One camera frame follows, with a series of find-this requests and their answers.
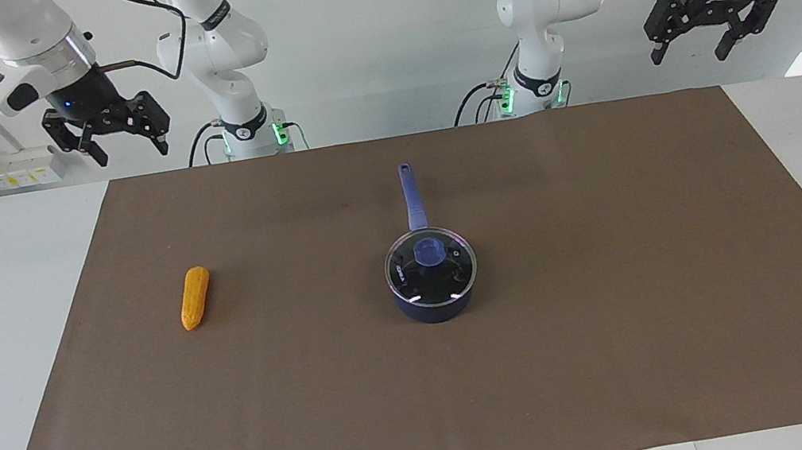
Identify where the brown table mat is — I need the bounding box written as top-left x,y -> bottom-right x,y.
0,71 -> 802,450

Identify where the black right base cable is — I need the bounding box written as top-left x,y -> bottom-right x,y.
183,120 -> 232,168

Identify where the black left base cable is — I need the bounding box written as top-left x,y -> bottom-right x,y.
443,45 -> 533,127

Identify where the glass lid blue knob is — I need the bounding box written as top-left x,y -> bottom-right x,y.
378,220 -> 482,314

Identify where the dark blue pot purple handle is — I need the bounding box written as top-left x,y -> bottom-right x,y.
368,154 -> 486,332

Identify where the black base cable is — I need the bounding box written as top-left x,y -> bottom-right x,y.
443,45 -> 533,127
183,120 -> 232,168

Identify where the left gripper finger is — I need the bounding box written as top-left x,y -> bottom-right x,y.
706,0 -> 790,63
639,0 -> 705,67

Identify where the white wall socket box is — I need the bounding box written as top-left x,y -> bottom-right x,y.
0,143 -> 69,192

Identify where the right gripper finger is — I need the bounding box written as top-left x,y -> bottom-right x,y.
41,103 -> 110,176
119,87 -> 177,161

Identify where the yellow corn cob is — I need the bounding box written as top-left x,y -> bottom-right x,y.
173,265 -> 218,332

